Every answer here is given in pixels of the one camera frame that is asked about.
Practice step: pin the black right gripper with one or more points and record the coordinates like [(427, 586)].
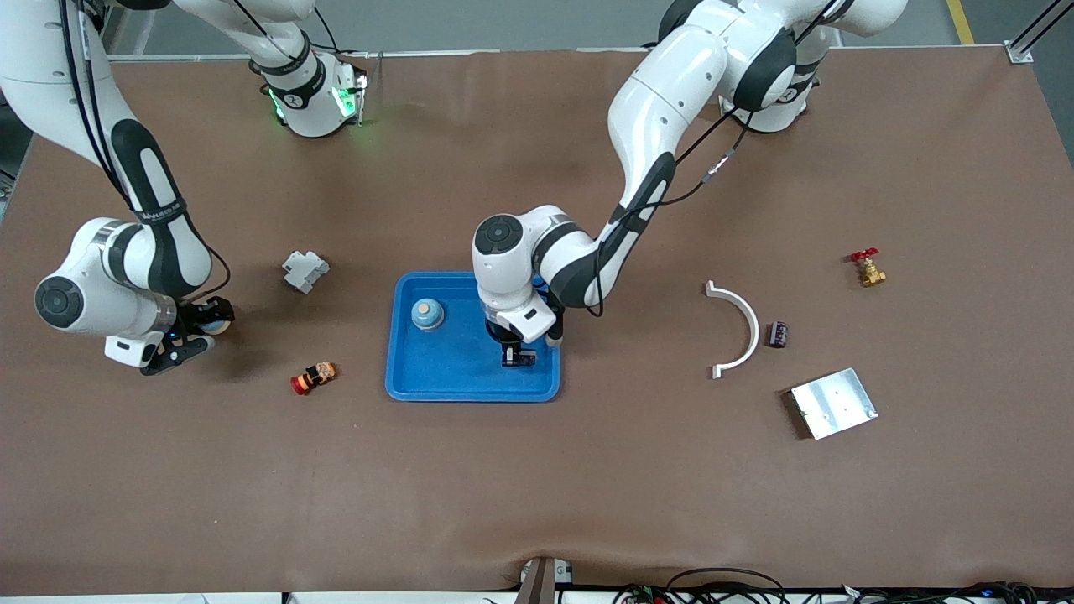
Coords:
[(196, 316)]

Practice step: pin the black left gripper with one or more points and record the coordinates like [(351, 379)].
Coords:
[(507, 336)]

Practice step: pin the black terminal block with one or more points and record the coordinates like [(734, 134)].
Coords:
[(520, 356)]

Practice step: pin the blue bell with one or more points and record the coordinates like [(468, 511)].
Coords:
[(225, 328), (427, 317)]

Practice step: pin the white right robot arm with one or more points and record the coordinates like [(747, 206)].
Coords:
[(84, 268)]

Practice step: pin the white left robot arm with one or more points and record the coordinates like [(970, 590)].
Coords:
[(663, 101)]

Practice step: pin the blue plastic tray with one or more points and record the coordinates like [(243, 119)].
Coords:
[(457, 369)]

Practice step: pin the white circuit breaker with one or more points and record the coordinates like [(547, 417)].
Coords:
[(304, 270)]

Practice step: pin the red emergency stop orange body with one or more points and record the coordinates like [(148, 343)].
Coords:
[(315, 377)]

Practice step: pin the silver metal plate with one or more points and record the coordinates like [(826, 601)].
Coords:
[(835, 404)]

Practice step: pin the grey metal table bracket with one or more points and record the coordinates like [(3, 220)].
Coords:
[(541, 583)]

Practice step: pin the white curved plastic bracket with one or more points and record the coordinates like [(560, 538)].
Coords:
[(756, 331)]

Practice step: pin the aluminium frame profile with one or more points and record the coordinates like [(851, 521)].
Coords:
[(1019, 54)]

